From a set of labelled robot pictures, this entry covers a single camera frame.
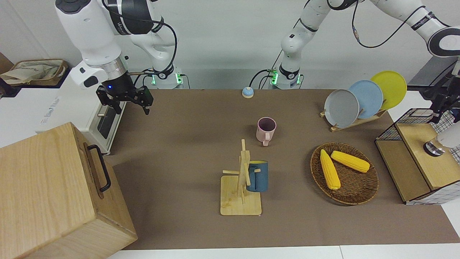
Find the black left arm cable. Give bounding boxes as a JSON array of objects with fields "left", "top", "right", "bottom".
[{"left": 250, "top": 0, "right": 437, "bottom": 90}]

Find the wooden plate rack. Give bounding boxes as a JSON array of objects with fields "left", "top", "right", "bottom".
[{"left": 320, "top": 108, "right": 388, "bottom": 132}]

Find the grey plate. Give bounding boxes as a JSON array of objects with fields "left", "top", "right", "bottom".
[{"left": 324, "top": 89, "right": 360, "bottom": 128}]

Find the dark grey metal frame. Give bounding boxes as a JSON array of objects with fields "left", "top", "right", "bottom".
[{"left": 408, "top": 54, "right": 460, "bottom": 105}]

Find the wooden cabinet box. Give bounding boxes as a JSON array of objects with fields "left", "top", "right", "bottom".
[{"left": 0, "top": 122, "right": 138, "bottom": 259}]

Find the wire shelf with wooden steps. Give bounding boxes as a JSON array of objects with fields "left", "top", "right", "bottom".
[{"left": 374, "top": 108, "right": 460, "bottom": 205}]

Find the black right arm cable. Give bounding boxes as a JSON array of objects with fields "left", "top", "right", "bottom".
[{"left": 102, "top": 0, "right": 179, "bottom": 86}]

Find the black cabinet handle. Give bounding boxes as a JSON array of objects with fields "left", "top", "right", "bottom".
[{"left": 87, "top": 145, "right": 112, "bottom": 192}]

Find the white toaster oven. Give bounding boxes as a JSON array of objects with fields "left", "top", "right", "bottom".
[{"left": 35, "top": 59, "right": 127, "bottom": 155}]

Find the brown table mat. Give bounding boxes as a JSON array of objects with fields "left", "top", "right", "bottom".
[{"left": 104, "top": 89, "right": 460, "bottom": 250}]

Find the yellow plate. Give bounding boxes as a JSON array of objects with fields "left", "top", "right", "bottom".
[{"left": 370, "top": 71, "right": 408, "bottom": 110}]

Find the brown wicker basket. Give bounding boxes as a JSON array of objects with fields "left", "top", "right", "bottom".
[{"left": 310, "top": 142, "right": 379, "bottom": 206}]

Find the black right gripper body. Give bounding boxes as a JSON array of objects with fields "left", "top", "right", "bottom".
[{"left": 96, "top": 73, "right": 154, "bottom": 108}]

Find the pink mug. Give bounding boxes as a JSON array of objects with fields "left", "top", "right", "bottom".
[{"left": 256, "top": 117, "right": 277, "bottom": 146}]

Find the yellow corn cob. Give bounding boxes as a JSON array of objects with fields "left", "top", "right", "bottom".
[
  {"left": 320, "top": 149, "right": 341, "bottom": 190},
  {"left": 330, "top": 150, "right": 371, "bottom": 173}
]

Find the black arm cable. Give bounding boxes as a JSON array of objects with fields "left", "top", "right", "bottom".
[
  {"left": 250, "top": 0, "right": 437, "bottom": 90},
  {"left": 102, "top": 0, "right": 179, "bottom": 86}
]

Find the light blue plate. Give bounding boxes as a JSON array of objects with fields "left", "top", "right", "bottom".
[{"left": 348, "top": 79, "right": 383, "bottom": 119}]

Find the wooden mug tree stand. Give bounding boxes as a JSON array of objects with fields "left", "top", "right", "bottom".
[{"left": 220, "top": 139, "right": 262, "bottom": 216}]

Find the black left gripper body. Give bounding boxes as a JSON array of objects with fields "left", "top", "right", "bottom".
[{"left": 425, "top": 74, "right": 460, "bottom": 109}]

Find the dark blue mug yellow inside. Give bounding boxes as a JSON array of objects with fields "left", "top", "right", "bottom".
[{"left": 246, "top": 160, "right": 269, "bottom": 192}]

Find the glass cup with white sleeve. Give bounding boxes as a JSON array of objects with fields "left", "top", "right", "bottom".
[{"left": 423, "top": 122, "right": 460, "bottom": 157}]

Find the brown tray with cloth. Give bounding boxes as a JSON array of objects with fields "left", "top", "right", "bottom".
[{"left": 0, "top": 59, "right": 69, "bottom": 87}]

